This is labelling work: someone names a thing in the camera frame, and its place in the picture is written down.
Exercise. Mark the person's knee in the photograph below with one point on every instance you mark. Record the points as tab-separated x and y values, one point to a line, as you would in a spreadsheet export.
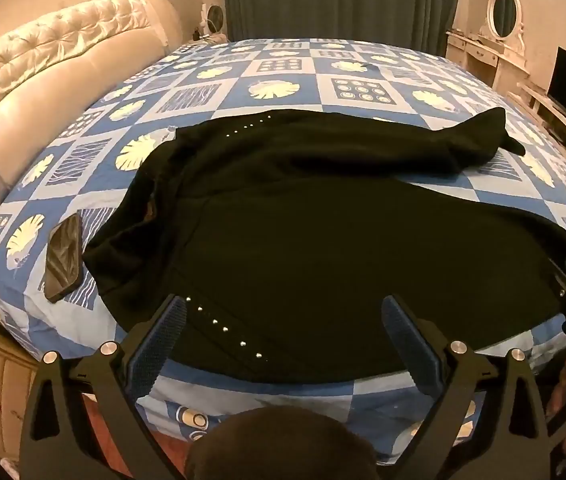
278	445

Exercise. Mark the cream television stand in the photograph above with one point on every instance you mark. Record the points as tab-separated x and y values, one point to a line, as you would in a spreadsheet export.
563	125

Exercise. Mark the cream tufted headboard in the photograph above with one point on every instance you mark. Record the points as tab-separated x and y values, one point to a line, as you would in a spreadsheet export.
63	60

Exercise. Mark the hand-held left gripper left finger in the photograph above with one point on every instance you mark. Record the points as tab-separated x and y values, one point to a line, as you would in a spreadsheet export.
160	345

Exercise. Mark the cream dressing table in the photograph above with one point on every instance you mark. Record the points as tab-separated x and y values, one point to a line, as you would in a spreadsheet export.
483	57

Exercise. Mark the oval white-framed mirror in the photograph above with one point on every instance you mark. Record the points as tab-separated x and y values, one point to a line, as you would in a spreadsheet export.
504	7

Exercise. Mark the blue checked bedsheet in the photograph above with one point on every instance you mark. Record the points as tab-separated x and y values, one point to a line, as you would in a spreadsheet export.
283	65

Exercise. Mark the black smartphone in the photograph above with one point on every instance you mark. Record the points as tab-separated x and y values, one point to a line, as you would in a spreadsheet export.
64	257

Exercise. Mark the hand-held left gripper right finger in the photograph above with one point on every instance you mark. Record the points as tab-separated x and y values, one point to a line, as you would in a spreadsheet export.
413	345

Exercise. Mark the black studded sweater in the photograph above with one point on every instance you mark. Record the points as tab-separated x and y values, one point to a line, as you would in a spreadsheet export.
288	235

